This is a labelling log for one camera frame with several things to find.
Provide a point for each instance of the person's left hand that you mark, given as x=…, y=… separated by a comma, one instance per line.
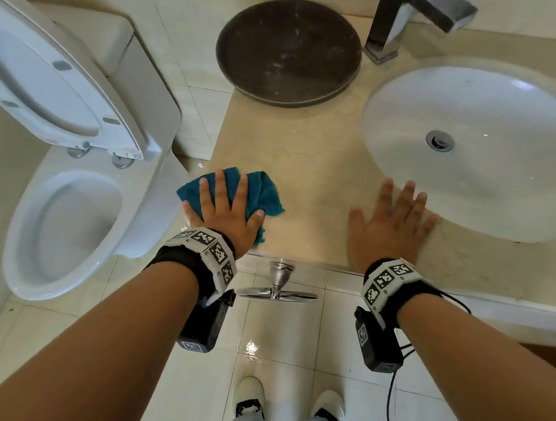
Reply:
x=224, y=222

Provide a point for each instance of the person's right hand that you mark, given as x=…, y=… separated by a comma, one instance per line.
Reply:
x=389, y=234

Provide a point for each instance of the teal cleaning cloth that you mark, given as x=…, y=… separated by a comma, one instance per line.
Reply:
x=260, y=191

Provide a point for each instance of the round dark brown tray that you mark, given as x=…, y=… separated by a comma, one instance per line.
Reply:
x=290, y=51

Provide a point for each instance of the person's right forearm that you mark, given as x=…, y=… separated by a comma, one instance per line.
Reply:
x=488, y=378

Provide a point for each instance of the person's left forearm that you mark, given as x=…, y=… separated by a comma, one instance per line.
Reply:
x=94, y=357

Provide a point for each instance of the beige marble sink countertop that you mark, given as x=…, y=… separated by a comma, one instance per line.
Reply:
x=312, y=172

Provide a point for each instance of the chrome sink drain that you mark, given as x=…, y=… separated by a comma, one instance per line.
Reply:
x=440, y=141

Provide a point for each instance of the white ceramic sink basin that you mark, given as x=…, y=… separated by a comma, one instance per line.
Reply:
x=484, y=180

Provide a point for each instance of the person's left shoe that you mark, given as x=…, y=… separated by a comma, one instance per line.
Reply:
x=249, y=390

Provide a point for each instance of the person's shoe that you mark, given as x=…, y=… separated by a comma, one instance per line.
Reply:
x=329, y=401
x=249, y=390

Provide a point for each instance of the person's right shoe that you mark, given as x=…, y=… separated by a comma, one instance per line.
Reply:
x=329, y=401

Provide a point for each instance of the left marker wristband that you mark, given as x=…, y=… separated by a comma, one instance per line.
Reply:
x=204, y=248

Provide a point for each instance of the marker wristband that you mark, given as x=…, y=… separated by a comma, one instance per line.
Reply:
x=385, y=278
x=204, y=248

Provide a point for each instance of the right marker wristband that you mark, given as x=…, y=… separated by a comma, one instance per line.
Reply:
x=385, y=278

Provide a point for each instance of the white toilet tank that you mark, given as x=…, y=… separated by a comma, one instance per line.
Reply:
x=146, y=95

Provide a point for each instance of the chrome faucet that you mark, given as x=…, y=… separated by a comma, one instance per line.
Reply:
x=386, y=26

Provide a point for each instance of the white toilet seat lid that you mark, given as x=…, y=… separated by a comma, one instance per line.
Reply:
x=34, y=83

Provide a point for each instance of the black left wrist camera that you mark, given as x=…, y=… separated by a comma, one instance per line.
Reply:
x=204, y=324

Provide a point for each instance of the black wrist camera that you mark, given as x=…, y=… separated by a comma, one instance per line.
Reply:
x=377, y=347
x=204, y=324

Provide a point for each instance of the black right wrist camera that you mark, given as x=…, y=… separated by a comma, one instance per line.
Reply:
x=377, y=347

